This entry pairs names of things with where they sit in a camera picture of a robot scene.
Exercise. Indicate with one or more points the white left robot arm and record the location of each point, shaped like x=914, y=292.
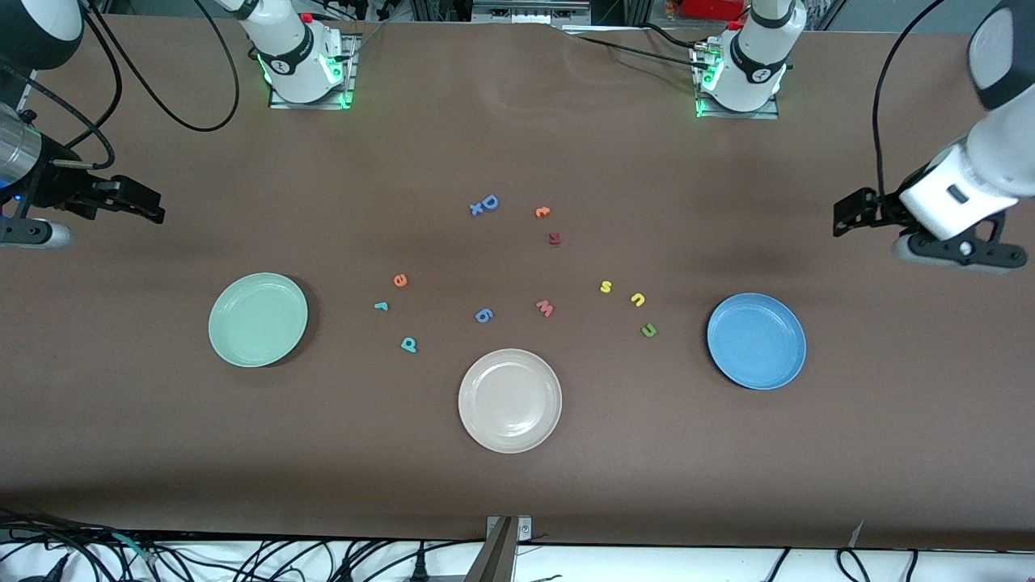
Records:
x=752, y=56

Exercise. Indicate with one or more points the green plate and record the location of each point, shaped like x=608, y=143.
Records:
x=258, y=319

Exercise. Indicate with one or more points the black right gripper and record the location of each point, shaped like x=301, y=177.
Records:
x=57, y=188

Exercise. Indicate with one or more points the small grey tape tab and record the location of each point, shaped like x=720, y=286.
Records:
x=856, y=535

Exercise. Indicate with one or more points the beige plate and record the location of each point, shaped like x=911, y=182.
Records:
x=510, y=400

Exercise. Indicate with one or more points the pink letter w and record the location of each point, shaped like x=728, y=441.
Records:
x=545, y=308

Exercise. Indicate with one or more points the red box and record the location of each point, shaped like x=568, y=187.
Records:
x=711, y=8

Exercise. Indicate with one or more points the teal letter p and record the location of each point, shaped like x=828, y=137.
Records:
x=409, y=345

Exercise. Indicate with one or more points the blue plate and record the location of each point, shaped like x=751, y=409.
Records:
x=756, y=341

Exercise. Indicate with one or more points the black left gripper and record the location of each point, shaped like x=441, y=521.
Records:
x=884, y=207

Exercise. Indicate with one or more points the metal table bracket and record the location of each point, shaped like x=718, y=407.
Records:
x=501, y=558

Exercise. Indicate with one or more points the blue letter D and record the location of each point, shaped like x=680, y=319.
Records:
x=486, y=202

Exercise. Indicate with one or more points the grey metal box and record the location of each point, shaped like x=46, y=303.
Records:
x=530, y=10

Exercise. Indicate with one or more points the blue letter g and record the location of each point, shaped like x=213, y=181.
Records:
x=483, y=315

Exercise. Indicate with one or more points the long aluminium frame rail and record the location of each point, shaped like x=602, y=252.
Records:
x=27, y=89

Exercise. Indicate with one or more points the brown table cover sheet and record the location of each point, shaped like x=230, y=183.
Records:
x=517, y=485

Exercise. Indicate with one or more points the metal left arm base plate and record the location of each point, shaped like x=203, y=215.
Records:
x=728, y=115

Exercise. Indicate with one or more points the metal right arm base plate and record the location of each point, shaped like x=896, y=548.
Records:
x=315, y=105

